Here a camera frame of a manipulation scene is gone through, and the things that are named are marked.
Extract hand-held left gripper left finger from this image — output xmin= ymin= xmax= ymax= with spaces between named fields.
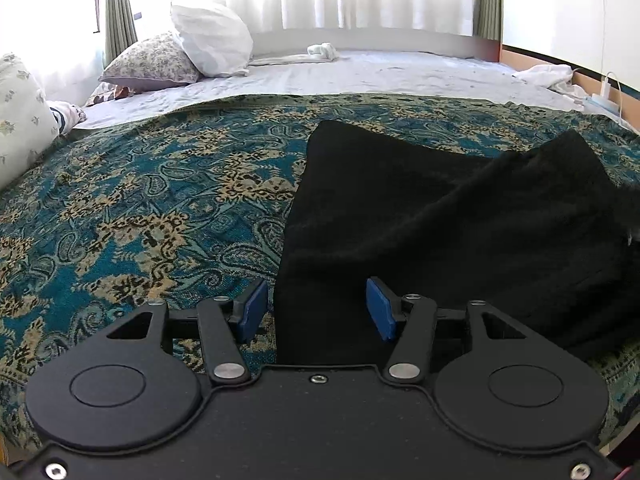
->
xmin=107 ymin=280 xmax=269 ymax=387

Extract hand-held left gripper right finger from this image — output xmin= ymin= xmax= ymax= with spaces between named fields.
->
xmin=366 ymin=277 xmax=531 ymax=387

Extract black pants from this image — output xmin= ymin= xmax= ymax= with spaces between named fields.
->
xmin=272 ymin=120 xmax=640 ymax=366

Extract teal paisley blanket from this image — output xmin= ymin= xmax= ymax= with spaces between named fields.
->
xmin=0 ymin=91 xmax=640 ymax=456

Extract white bed sheet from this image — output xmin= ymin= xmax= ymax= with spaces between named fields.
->
xmin=70 ymin=49 xmax=640 ymax=133

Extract pink floral pillow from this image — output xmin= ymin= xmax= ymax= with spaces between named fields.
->
xmin=85 ymin=81 xmax=138 ymax=107

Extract grey floral pillow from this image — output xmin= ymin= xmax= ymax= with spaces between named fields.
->
xmin=98 ymin=31 xmax=202 ymax=86

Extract striped cloth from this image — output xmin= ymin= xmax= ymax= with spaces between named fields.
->
xmin=47 ymin=101 xmax=88 ymax=136

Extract white pillow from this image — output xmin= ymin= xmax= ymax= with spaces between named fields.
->
xmin=170 ymin=0 xmax=254 ymax=79

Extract wooden headboard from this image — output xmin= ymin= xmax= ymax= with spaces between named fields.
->
xmin=500 ymin=44 xmax=640 ymax=98

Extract crumpled white cloth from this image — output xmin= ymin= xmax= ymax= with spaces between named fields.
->
xmin=512 ymin=63 xmax=576 ymax=93

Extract pale floral pillow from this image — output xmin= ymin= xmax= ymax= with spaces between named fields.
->
xmin=0 ymin=52 xmax=61 ymax=192

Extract green curtain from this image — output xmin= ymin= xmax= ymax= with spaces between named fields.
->
xmin=472 ymin=0 xmax=503 ymax=42
xmin=102 ymin=0 xmax=138 ymax=61

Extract bed side rail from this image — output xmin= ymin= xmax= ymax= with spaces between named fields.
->
xmin=250 ymin=27 xmax=502 ymax=63

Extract white charger cable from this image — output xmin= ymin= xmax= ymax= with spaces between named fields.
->
xmin=607 ymin=72 xmax=640 ymax=133

